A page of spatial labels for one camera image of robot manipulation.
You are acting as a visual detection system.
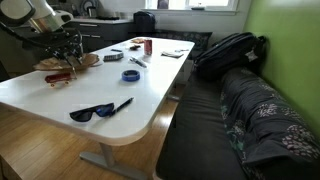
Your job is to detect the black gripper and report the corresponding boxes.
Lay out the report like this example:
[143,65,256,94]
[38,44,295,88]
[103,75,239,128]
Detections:
[41,30,84,68]

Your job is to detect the red toy wagon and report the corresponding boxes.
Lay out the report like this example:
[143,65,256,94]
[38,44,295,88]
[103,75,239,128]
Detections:
[44,62,79,89]

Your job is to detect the wooden tray with food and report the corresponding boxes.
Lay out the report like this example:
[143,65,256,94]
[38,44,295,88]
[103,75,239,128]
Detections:
[32,52,101,72]

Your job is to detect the grey calculator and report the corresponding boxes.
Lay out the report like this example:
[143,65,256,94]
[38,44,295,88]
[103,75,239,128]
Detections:
[102,52,125,63]

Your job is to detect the dark kitchen cabinet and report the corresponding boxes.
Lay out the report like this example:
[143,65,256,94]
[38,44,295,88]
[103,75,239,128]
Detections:
[0,17,136,78]

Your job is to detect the metal kettle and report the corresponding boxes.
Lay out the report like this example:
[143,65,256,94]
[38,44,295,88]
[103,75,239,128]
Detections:
[86,6,98,19]

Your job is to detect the round plate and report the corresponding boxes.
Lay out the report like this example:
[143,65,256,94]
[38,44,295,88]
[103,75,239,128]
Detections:
[78,0,100,17]

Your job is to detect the blue tape roll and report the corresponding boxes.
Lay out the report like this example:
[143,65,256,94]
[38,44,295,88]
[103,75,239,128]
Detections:
[121,69,141,83]

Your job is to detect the black sunglasses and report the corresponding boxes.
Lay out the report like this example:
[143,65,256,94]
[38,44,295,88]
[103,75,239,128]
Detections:
[69,102,116,123]

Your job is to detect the black marker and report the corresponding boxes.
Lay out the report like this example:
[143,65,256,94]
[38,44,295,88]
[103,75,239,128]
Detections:
[129,56,148,69]

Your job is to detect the brown snack packet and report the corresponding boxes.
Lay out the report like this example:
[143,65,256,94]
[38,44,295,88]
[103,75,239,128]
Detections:
[130,37,146,45]

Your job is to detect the black pen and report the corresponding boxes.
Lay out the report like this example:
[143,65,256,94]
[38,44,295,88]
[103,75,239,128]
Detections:
[109,97,135,117]

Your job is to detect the red soda can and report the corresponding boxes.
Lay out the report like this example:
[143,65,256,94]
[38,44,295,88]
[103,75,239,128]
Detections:
[143,38,154,56]

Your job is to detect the dark bag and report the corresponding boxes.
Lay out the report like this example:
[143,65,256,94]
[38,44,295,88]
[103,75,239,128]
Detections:
[133,10,157,34]

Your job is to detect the small notepad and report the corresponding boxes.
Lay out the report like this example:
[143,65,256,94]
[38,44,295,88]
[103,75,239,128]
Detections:
[160,50,185,60]

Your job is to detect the grey table leg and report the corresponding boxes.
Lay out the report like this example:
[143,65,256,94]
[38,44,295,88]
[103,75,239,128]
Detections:
[79,142,148,180]

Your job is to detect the dark floral back cushion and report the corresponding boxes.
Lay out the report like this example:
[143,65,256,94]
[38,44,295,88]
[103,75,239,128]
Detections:
[151,30,214,61]

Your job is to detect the white framed window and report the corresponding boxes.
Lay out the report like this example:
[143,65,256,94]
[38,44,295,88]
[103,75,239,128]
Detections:
[144,0,240,14]

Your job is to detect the dark sofa seat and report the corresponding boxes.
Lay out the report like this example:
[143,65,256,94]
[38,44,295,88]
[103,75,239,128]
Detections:
[155,71,248,180]

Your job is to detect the black backpack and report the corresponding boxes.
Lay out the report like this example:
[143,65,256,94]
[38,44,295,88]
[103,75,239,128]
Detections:
[193,31,268,82]

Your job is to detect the long dark floral cushion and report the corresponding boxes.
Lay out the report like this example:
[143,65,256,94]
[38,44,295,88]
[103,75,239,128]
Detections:
[219,67,320,180]

